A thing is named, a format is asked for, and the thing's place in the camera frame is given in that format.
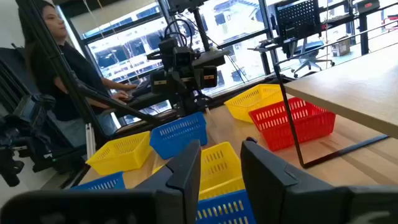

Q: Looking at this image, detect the black camera gear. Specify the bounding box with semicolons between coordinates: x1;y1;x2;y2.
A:
0;46;90;187

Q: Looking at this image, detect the blue plastic basket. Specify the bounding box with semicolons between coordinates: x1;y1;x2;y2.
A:
149;111;208;160
70;171;127;190
195;189;257;224

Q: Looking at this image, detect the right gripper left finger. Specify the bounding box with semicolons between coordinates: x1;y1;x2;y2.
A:
0;139;202;224

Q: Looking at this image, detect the grey desk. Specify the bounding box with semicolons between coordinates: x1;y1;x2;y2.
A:
119;88;178;113

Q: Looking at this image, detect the black post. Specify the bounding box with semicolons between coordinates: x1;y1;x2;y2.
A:
356;0;382;56

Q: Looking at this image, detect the blue office chair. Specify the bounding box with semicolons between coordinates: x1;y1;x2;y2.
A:
290;39;336;78

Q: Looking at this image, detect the person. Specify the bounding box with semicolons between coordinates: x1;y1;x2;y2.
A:
17;0;139;147

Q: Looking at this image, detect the black pegboard panel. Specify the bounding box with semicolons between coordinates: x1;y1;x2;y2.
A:
275;0;323;41

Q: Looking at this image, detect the cardboard box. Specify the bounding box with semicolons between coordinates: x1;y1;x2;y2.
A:
330;39;351;57

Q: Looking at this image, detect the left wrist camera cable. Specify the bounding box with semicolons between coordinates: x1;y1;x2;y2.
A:
163;17;195;50

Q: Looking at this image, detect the yellow plastic basket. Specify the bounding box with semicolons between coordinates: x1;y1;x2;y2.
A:
223;83;285;124
151;141;246;202
85;130;153;177

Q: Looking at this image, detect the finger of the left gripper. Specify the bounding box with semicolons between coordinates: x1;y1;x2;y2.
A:
150;68;171;95
201;65;218;89

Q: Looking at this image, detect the red plastic basket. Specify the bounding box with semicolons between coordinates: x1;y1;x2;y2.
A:
248;96;336;152

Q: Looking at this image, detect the white plastic tube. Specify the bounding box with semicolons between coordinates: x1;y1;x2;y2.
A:
85;123;97;159

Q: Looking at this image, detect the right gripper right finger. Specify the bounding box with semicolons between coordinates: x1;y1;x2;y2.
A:
240;136;398;224

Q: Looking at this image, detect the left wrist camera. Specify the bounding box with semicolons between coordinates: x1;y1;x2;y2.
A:
172;46;195;68

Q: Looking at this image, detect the black aluminium rig frame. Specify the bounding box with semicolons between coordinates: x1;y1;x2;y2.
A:
14;0;165;141

